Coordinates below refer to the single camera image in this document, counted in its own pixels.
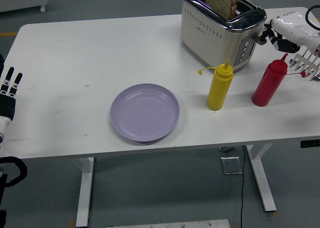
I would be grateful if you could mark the black table control panel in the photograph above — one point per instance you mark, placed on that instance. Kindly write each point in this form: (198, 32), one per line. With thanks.
(310, 144)

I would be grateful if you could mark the yellow squeeze bottle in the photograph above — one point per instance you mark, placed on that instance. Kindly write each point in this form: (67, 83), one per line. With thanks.
(220, 87)

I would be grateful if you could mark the brown bread slice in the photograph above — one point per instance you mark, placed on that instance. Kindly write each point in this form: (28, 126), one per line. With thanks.
(220, 2)

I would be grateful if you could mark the purple round plate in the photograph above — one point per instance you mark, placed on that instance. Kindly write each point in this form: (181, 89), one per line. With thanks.
(145, 112)

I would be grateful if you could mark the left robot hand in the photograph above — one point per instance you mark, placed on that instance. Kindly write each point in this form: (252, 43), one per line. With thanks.
(7, 106)

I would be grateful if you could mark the red squeeze bottle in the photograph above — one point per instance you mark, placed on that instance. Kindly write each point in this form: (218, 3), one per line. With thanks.
(267, 87)

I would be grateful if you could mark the white table leg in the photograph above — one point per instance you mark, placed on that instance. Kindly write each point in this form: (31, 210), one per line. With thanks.
(85, 188)
(262, 183)

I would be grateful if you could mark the silver toast rack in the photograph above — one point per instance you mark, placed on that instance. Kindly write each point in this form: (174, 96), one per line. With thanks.
(308, 67)

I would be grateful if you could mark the square metal floor plate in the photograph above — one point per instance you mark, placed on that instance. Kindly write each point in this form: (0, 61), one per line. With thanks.
(231, 166)

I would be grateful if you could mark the cream and chrome toaster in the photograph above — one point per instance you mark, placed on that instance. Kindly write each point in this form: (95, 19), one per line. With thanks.
(207, 37)

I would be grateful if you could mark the small grey floor bracket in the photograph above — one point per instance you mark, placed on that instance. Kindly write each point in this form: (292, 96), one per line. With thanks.
(227, 149)

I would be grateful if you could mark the long metal floor plate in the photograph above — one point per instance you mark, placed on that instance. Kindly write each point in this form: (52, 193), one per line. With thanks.
(167, 223)

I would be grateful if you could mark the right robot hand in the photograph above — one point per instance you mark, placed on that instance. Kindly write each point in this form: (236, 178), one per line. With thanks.
(292, 27)

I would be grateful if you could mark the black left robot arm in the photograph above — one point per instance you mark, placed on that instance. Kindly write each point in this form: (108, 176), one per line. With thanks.
(22, 171)

